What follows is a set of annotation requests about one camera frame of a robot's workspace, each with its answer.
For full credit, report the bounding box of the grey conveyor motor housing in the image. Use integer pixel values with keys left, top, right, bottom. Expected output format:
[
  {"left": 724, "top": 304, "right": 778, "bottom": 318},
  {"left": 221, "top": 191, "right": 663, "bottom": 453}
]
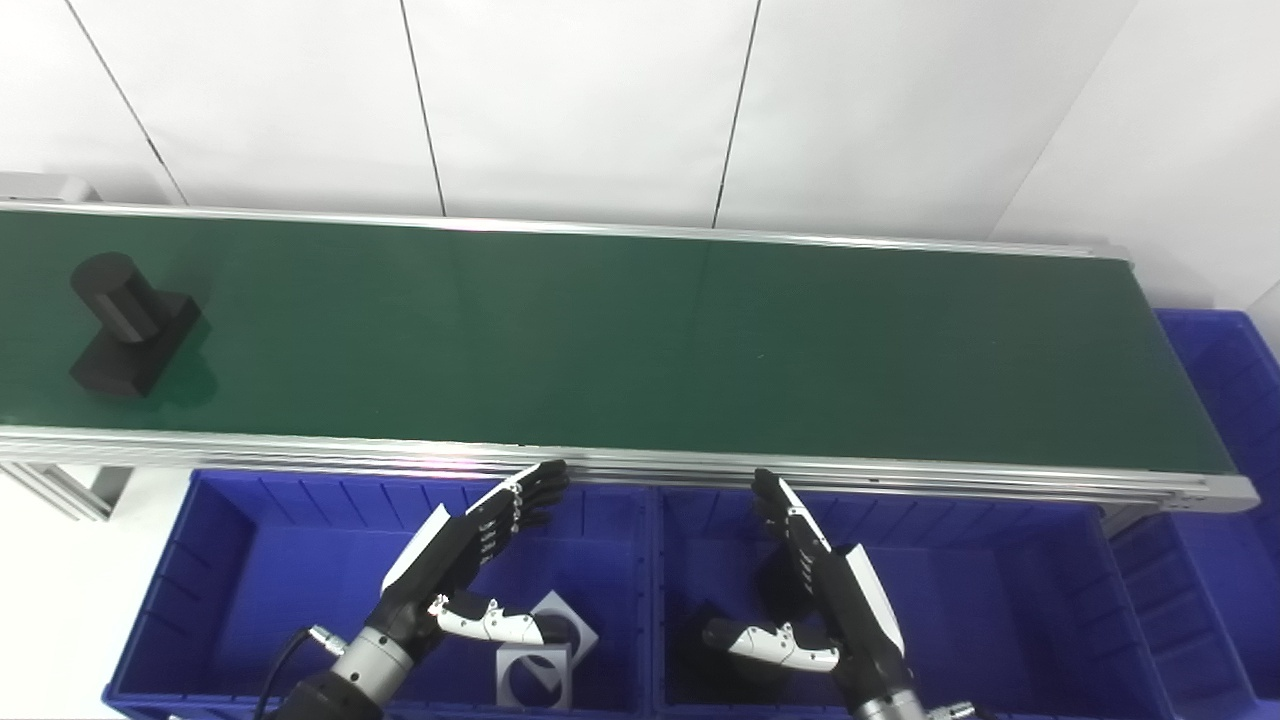
[{"left": 0, "top": 172, "right": 102, "bottom": 207}]

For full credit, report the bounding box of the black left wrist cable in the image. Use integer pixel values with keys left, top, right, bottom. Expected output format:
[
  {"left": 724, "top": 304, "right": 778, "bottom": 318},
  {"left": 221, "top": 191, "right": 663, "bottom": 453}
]
[{"left": 252, "top": 624, "right": 348, "bottom": 720}]

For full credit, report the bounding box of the blue bin with black parts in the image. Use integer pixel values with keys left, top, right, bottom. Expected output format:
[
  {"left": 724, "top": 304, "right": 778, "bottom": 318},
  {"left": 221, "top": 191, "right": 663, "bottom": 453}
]
[{"left": 650, "top": 484, "right": 1177, "bottom": 720}]

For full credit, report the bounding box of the green conveyor belt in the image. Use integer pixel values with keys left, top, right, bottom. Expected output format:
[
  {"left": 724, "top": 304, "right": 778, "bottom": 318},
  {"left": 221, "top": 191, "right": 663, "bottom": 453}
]
[
  {"left": 0, "top": 210, "right": 1239, "bottom": 477},
  {"left": 0, "top": 200, "right": 1261, "bottom": 517}
]

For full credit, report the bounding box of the black cylinder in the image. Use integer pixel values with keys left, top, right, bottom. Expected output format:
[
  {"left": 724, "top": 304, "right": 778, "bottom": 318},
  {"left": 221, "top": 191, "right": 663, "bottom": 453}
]
[{"left": 68, "top": 252, "right": 202, "bottom": 399}]

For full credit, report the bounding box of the empty blue bin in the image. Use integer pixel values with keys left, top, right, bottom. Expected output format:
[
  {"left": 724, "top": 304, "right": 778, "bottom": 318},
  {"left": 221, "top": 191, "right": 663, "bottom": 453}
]
[{"left": 1108, "top": 308, "right": 1280, "bottom": 720}]

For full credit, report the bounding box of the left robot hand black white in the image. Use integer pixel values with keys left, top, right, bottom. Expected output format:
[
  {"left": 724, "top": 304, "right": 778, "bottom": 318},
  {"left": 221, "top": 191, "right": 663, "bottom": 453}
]
[{"left": 380, "top": 460, "right": 571, "bottom": 658}]

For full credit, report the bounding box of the blue bin with grey plates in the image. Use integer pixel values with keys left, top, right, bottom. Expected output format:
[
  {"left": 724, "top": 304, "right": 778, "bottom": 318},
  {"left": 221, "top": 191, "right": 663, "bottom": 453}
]
[{"left": 103, "top": 468, "right": 663, "bottom": 720}]

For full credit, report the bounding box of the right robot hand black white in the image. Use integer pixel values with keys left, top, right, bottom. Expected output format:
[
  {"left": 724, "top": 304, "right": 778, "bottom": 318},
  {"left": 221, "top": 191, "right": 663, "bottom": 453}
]
[{"left": 701, "top": 467, "right": 907, "bottom": 698}]

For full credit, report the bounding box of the grey square plate round hole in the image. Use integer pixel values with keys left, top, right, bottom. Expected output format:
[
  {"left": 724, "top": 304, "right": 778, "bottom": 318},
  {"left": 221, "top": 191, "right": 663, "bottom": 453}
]
[
  {"left": 527, "top": 590, "right": 600, "bottom": 663},
  {"left": 494, "top": 643, "right": 574, "bottom": 714}
]

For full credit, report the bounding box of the aluminium conveyor leg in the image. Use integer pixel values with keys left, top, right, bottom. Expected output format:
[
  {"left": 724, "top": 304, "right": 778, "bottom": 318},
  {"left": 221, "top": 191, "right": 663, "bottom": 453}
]
[{"left": 0, "top": 462, "right": 133, "bottom": 522}]

